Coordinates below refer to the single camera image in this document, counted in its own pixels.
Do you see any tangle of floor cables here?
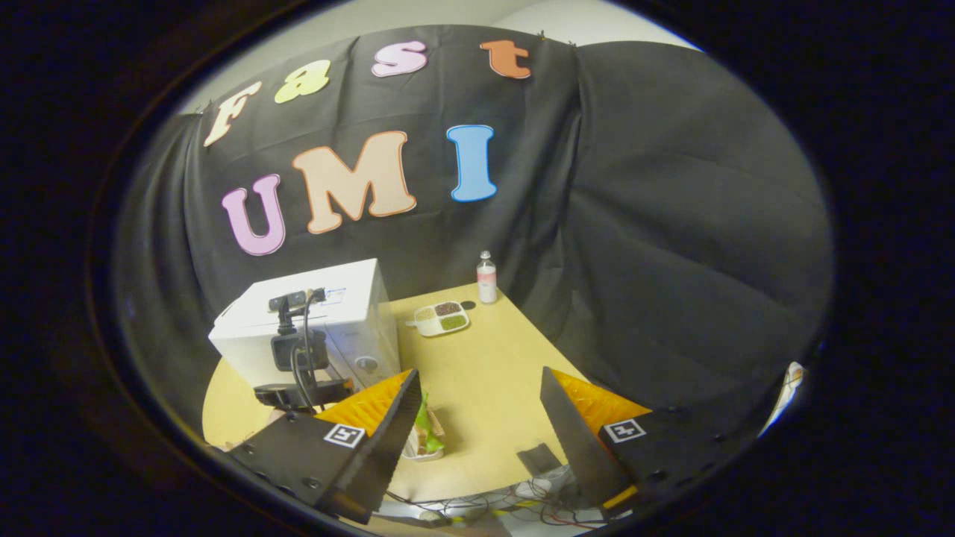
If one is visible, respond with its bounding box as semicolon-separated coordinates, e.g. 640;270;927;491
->
384;477;605;532

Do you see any black camera cable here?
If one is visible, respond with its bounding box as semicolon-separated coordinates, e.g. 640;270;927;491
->
289;289;326;412

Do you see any white microwave oven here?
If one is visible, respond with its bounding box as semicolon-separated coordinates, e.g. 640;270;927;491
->
208;258;402;396

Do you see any clear bottle with pink label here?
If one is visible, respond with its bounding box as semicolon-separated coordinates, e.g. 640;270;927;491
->
477;251;498;304

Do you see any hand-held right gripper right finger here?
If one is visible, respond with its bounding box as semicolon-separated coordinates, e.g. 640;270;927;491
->
539;367;739;523

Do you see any black backdrop cloth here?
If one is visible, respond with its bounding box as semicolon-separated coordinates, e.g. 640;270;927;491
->
112;25;834;441

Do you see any lettuce sandwich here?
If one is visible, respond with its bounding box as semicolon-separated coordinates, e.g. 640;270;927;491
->
407;392;448;457

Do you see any white divided dish of grains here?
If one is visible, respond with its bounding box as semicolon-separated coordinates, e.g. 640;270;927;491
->
407;300;471;338

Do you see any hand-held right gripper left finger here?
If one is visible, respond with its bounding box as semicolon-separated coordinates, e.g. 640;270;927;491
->
220;369;424;526

